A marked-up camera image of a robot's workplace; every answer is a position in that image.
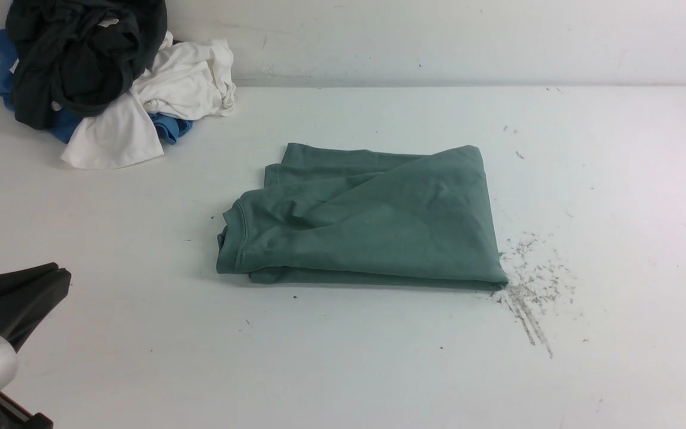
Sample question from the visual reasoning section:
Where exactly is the white crumpled garment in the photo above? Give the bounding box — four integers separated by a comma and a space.
61, 33, 236, 169

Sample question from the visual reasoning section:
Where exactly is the black crumpled garment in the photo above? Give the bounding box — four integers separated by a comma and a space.
5, 1, 168, 130

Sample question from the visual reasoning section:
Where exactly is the blue crumpled garment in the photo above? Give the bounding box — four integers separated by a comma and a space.
0, 28, 193, 145

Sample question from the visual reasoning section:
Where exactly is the green long-sleeved shirt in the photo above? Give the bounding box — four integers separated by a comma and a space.
216, 143, 509, 291

